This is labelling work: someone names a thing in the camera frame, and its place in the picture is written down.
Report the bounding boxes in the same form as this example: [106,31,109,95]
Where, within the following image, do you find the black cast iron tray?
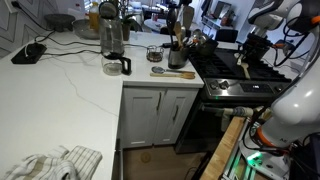
[218,49,264,80]

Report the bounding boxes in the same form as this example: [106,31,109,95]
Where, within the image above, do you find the black pan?
[196,38,220,57]

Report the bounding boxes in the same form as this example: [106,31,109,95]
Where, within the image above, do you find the striped dish towel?
[1,144,104,180]

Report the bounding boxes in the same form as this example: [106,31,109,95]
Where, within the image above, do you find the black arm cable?
[273,14,320,68]

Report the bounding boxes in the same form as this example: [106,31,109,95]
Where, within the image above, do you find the beige spatula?
[181,4,196,31]

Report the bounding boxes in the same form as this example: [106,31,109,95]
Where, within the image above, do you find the glass carafe black handle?
[101,53,133,77]

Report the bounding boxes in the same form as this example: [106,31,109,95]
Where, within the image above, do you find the dark plant pot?
[121,21,133,42]

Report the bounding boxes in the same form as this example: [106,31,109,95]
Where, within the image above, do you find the orange juice bottle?
[88,1,101,33]

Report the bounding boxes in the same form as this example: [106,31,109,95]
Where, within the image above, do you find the metal ladle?
[191,28,204,44]

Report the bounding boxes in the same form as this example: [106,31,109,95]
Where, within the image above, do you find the dark stone bowl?
[44,13,77,33]

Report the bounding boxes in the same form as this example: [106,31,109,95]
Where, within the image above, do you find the white cabinet door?
[153,87,200,146]
[120,87,167,149]

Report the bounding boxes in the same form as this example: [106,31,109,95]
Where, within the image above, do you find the orange black device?
[271,41,289,51]

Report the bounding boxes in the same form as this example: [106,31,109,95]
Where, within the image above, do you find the aluminium robot stand frame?
[221,119,291,180]

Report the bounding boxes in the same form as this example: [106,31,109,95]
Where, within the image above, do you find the brown wooden cooking spoon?
[173,20,185,51]

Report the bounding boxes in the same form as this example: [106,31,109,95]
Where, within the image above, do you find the metal utensil holder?
[167,44,192,70]

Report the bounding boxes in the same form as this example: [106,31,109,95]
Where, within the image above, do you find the small glass jar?
[146,44,165,63]

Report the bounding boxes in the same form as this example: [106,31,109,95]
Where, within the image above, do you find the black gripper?
[241,32,272,65]

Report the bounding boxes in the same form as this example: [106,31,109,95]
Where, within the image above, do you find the beige rolled cloth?
[222,105,273,120]

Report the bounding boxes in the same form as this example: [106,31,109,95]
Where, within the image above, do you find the white shelf unit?
[201,1,248,34]

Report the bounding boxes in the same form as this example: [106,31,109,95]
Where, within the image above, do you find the black power cable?
[34,33,103,48]
[43,49,103,58]
[11,0,56,43]

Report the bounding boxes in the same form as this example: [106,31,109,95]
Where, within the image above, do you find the flat wooden spatula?
[149,71,196,80]

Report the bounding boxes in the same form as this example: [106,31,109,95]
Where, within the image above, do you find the black ladle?
[165,3,178,44]

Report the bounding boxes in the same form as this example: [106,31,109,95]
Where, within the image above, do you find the tall glass jar black lid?
[98,0,126,59]

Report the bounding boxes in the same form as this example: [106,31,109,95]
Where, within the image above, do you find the metal spoon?
[151,65,196,75]

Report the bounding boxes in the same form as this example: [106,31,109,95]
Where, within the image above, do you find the flat black box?
[10,42,48,65]

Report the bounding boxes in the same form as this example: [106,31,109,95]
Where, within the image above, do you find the black stove range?
[174,46,294,155]

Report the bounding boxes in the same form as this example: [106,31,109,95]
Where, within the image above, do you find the round white table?
[143,18,171,33]

